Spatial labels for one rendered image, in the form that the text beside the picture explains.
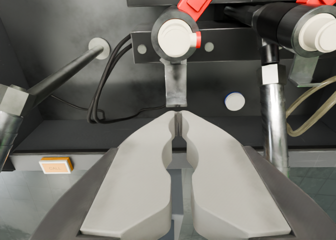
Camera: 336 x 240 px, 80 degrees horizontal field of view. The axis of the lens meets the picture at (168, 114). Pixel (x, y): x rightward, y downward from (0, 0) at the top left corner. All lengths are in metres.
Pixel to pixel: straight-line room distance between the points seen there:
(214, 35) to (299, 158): 0.28
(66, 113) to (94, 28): 0.21
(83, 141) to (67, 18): 0.23
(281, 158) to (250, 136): 0.25
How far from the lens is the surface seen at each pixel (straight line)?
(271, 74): 0.18
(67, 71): 0.29
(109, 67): 0.25
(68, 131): 0.48
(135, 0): 0.25
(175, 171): 0.90
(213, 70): 0.42
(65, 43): 0.45
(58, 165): 0.42
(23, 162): 0.47
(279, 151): 0.18
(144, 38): 0.25
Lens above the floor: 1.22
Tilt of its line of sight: 59 degrees down
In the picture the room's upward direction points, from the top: 178 degrees counter-clockwise
